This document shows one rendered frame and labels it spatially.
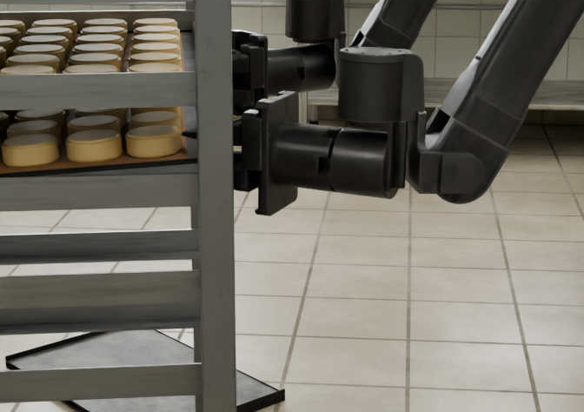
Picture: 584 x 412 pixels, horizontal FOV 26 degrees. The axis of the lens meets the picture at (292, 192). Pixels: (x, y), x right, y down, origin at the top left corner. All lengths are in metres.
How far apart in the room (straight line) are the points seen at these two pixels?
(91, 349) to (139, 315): 1.67
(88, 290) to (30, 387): 0.11
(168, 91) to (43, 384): 0.29
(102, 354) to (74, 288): 2.10
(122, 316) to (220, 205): 0.53
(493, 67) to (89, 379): 0.46
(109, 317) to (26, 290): 0.46
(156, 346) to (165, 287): 2.13
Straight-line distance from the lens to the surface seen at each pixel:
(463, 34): 5.87
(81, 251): 1.57
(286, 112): 1.12
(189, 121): 1.28
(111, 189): 1.12
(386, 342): 3.33
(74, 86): 1.10
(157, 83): 1.09
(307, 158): 1.09
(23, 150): 1.15
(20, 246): 1.58
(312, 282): 3.75
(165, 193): 1.12
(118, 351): 3.25
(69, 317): 1.60
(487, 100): 1.08
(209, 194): 1.09
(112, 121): 1.21
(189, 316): 1.60
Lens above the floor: 1.26
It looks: 15 degrees down
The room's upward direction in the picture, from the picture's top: straight up
